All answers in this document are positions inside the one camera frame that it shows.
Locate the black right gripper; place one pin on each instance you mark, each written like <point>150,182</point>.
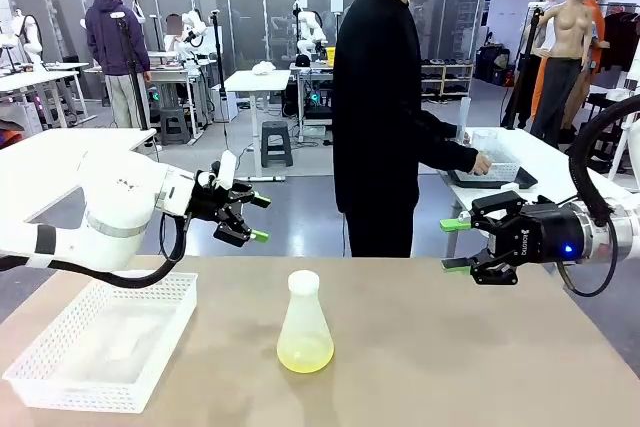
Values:
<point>545,234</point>

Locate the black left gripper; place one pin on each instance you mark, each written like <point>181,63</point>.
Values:
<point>212,202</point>

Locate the white perforated plastic basket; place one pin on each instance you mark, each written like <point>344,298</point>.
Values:
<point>502,157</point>
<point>75,387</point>

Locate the white round flask cap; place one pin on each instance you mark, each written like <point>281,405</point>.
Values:
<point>303,281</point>

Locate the clear graduated cylinder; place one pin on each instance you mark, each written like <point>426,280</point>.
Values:
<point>464,117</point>

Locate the translucent plastic conical flask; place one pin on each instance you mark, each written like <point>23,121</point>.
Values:
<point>305,342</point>

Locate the person's right forearm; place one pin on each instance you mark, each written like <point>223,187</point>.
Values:
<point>450,152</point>

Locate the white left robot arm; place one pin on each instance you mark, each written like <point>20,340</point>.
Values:
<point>115,197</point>

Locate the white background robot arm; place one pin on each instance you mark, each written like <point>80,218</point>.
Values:
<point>31,42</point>
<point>310,32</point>
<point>195,32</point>

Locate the person's right hand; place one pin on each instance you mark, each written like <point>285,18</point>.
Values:
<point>482,164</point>

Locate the black plastic tray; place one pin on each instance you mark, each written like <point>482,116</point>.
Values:
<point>525,179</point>

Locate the grey plastic step stool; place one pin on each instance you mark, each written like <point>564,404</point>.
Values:
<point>174,122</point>
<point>276,139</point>

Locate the white table with tray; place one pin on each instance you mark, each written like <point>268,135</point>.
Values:
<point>550,167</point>

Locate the small white standing desk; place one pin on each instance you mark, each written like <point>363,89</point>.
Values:
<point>257,81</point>

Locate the crumpled white cloth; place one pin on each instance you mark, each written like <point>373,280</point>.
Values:
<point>263,68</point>

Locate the black pole stand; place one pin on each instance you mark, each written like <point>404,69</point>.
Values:
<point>218,62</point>

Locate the shoe rack with shoes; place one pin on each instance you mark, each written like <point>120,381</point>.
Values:
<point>450,82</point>

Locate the black baseball cap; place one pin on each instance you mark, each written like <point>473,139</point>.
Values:
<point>302,61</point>

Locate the black luggage bags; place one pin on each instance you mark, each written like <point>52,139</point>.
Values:
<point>492,64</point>

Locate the person in black sweater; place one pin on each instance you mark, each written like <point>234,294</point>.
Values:
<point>375,97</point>

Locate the yellow plastic basket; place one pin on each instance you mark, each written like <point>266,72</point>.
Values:
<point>330,56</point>

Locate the seated person in white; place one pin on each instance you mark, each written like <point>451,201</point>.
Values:
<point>176,37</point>

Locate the large white side table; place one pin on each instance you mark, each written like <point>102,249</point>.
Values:
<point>60,139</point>

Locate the person in purple hoodie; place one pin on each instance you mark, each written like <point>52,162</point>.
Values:
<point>117,32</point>

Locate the beige bare mannequin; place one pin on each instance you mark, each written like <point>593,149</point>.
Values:
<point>567,27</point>

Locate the hanging black garment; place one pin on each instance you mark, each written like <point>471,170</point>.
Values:
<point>620,42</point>

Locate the black tripod camera stand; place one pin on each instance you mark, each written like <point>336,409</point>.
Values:
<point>134,72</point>

